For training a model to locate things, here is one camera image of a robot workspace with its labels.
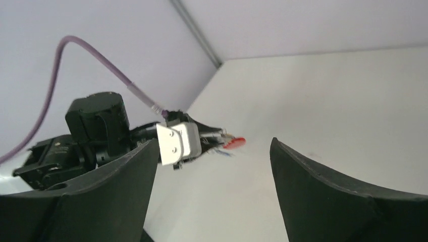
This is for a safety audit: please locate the red tag keyring with chain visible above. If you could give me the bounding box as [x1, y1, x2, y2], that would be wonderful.
[201, 131, 246, 150]

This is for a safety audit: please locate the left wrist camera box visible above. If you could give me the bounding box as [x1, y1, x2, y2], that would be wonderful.
[156, 122, 201, 166]

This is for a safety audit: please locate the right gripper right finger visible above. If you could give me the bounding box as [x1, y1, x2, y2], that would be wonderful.
[270, 138, 427, 241]

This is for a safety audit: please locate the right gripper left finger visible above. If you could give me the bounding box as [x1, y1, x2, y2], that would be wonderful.
[1, 139, 159, 241]

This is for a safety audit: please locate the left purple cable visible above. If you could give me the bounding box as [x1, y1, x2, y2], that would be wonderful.
[0, 35, 170, 165]

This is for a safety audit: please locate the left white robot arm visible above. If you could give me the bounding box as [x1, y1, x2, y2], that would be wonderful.
[12, 92, 157, 190]

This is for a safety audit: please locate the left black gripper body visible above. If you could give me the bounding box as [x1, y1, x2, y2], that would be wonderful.
[167, 110, 223, 170]

